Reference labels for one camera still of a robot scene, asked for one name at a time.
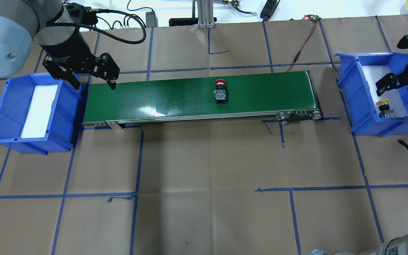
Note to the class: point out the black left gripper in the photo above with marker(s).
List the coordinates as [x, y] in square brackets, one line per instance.
[70, 47]

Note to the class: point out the yellow push button switch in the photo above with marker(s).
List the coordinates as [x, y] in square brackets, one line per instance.
[384, 109]

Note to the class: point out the red push button switch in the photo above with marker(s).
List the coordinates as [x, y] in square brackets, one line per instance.
[220, 93]

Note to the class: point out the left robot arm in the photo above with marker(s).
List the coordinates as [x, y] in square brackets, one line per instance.
[21, 24]

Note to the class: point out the right blue plastic bin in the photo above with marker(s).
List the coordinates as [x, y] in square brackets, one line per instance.
[358, 74]

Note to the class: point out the blue plastic bin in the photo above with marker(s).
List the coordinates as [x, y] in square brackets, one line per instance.
[14, 104]
[358, 74]

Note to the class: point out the left blue plastic bin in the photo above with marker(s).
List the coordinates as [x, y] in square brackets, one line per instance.
[14, 104]

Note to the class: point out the white foam pad left bin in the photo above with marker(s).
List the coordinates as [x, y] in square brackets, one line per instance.
[39, 111]

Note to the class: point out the black power adapter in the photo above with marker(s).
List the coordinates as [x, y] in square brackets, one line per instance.
[151, 19]

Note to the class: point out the green conveyor belt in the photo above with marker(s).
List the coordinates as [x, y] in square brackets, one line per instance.
[289, 96]

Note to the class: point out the aluminium profile post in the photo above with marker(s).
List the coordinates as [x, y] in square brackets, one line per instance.
[205, 14]

